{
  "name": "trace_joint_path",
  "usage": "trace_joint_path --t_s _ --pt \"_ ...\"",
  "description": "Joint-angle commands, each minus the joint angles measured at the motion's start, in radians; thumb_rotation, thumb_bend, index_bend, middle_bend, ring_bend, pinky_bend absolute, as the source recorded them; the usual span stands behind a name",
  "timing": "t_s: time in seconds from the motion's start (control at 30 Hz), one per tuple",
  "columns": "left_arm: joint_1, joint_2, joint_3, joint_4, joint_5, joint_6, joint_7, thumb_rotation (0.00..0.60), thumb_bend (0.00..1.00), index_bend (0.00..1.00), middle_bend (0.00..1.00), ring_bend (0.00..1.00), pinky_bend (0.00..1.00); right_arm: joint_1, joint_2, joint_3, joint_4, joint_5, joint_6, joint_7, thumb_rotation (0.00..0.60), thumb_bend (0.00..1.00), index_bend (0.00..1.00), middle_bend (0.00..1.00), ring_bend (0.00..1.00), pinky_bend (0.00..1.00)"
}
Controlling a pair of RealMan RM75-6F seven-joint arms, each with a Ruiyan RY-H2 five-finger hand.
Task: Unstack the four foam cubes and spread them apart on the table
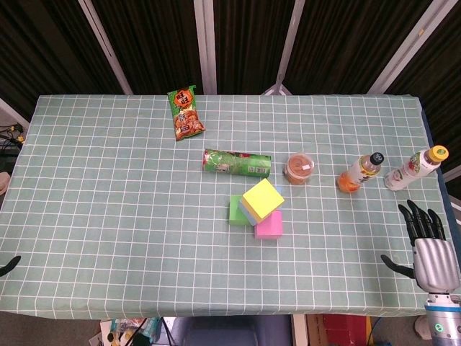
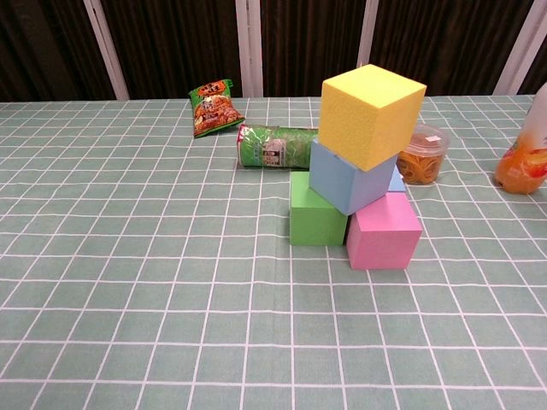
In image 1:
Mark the black pleated curtain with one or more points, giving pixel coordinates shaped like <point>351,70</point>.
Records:
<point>158,36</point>

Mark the beige object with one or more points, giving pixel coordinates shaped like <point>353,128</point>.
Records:
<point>4,184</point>

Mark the yellow foam block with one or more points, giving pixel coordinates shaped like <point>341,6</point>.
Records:
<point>263,198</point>

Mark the green foam block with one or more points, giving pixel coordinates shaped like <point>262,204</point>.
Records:
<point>236,212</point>

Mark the pile of snack packages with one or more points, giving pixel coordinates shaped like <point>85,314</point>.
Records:
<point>126,331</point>

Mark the green chip can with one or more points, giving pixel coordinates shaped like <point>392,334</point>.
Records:
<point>234,164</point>

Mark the left black-fingered robot hand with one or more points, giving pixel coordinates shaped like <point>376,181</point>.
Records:
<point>9,266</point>

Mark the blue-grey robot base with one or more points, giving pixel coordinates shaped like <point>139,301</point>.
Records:
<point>230,333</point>

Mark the white frame post with foot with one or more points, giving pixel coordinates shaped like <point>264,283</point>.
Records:
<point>289,47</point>

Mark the white table leg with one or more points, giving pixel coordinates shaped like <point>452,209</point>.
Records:
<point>299,331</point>

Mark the drink bottle yellow cap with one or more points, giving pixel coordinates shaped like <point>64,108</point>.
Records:
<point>410,169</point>

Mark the green snack bag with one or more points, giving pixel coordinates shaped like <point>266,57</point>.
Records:
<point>185,115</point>

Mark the white frame post yellow sticker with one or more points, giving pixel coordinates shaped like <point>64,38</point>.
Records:
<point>407,45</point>

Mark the pink foam block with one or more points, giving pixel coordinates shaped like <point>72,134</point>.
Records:
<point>270,227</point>

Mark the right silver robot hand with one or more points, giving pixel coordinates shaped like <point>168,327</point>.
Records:
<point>434,259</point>

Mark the cardboard box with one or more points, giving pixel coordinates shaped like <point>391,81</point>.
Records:
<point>316,333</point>

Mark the orange drink bottle black cap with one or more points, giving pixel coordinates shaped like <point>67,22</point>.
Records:
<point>360,173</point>

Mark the red box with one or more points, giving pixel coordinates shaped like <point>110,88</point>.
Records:
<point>345,329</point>

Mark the green checkered tablecloth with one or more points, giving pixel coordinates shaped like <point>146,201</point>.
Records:
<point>108,216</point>

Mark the clear jar of rubber bands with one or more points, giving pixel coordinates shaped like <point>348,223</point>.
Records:
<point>299,168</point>

